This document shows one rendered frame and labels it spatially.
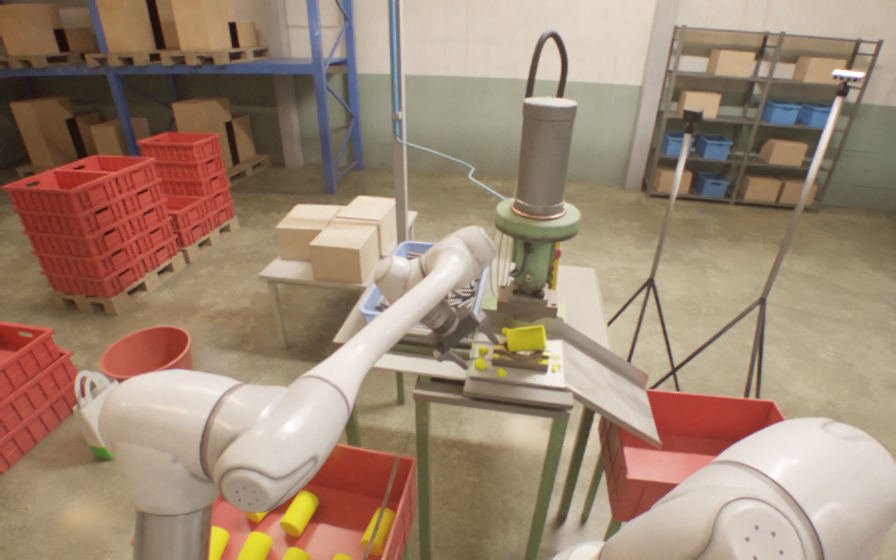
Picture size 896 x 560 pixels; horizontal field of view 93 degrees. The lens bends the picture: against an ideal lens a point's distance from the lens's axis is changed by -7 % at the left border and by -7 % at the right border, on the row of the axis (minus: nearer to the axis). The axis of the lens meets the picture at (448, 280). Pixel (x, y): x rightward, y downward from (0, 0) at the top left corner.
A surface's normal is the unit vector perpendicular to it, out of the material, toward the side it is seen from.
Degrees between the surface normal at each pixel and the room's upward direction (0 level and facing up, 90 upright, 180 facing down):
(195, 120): 90
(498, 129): 90
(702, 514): 50
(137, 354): 81
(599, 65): 90
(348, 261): 90
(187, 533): 74
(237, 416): 11
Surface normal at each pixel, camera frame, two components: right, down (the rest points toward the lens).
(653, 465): 0.02, -0.87
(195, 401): 0.11, -0.68
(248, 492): -0.04, 0.36
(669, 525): -0.81, -0.59
